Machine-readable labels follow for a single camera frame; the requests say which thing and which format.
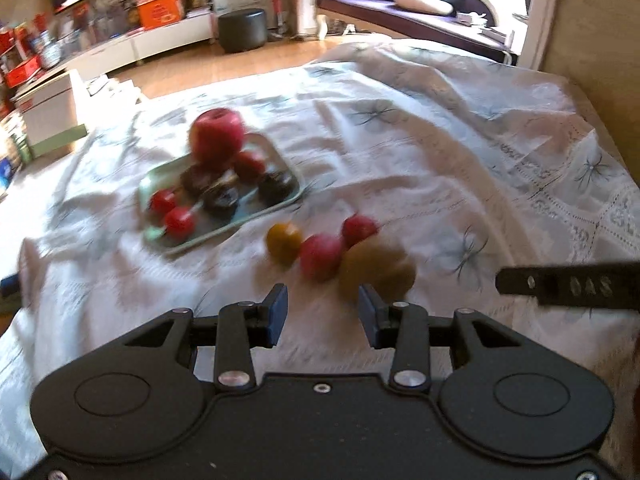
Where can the white lace tablecloth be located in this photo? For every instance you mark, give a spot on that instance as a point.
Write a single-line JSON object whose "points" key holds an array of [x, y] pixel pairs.
{"points": [[425, 135]]}

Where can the red plum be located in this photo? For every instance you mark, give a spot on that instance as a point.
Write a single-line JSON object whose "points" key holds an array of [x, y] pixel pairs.
{"points": [[322, 257]]}

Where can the purple sofa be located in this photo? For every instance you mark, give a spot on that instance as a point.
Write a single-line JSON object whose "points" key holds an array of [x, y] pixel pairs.
{"points": [[400, 20]]}

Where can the small orange kumquat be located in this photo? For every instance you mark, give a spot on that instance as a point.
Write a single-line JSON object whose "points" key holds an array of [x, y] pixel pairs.
{"points": [[284, 242]]}

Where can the brown kiwi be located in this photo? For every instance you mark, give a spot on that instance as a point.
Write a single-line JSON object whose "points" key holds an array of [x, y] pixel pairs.
{"points": [[377, 272]]}

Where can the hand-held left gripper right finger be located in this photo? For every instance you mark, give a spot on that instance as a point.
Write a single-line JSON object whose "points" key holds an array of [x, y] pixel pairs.
{"points": [[369, 315]]}

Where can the pale green small tray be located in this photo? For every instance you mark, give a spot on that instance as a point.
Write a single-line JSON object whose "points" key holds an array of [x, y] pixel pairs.
{"points": [[250, 212]]}

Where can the large red apple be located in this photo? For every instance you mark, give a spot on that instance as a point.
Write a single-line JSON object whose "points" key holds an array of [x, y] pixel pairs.
{"points": [[217, 137]]}

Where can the small red apple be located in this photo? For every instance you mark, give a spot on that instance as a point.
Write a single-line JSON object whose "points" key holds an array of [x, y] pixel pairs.
{"points": [[249, 165]]}

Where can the white television cabinet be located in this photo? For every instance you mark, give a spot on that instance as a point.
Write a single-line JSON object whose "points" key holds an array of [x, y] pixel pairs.
{"points": [[150, 45]]}

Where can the flat red box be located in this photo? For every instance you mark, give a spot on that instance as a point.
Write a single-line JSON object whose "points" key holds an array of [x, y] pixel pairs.
{"points": [[22, 71]]}

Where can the white box with green base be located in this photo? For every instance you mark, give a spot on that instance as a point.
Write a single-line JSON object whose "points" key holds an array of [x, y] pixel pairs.
{"points": [[50, 115]]}

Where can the white pillow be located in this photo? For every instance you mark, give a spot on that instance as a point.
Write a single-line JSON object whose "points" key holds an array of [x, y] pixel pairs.
{"points": [[422, 4]]}

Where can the orange gift box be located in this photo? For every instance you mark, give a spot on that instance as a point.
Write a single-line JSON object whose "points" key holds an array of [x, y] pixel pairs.
{"points": [[160, 14]]}

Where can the small red fruit with stem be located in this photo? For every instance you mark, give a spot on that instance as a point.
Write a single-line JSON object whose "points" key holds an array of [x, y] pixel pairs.
{"points": [[359, 230]]}

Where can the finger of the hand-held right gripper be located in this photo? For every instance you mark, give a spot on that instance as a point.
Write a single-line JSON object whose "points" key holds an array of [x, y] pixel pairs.
{"points": [[575, 285]]}

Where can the dark brown dried fruit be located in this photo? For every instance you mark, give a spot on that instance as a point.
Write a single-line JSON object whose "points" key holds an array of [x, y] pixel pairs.
{"points": [[276, 186], [221, 202], [202, 180]]}

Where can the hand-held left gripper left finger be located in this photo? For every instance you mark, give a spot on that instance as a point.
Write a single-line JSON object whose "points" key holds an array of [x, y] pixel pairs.
{"points": [[278, 315]]}

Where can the red cherry tomato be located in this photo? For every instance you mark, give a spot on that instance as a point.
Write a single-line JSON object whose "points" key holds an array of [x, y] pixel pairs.
{"points": [[179, 222], [162, 201]]}

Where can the black round stool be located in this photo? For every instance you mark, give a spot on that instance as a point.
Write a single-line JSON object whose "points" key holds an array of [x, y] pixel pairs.
{"points": [[242, 30]]}

